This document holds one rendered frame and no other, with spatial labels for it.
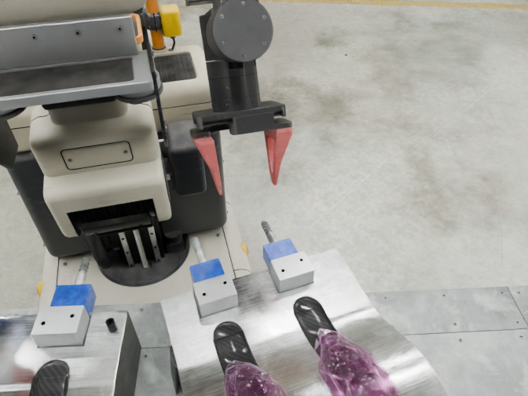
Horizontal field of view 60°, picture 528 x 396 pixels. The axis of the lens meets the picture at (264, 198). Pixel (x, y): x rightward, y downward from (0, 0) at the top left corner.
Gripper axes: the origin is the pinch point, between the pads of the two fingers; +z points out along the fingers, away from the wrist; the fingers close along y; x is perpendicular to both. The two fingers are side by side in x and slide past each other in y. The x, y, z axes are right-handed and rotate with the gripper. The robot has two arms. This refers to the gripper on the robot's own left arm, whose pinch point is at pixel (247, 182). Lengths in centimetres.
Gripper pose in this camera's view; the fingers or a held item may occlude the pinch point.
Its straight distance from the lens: 56.5
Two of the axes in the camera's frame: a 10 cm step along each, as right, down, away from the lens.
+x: -2.4, -2.8, 9.3
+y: 9.6, -1.8, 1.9
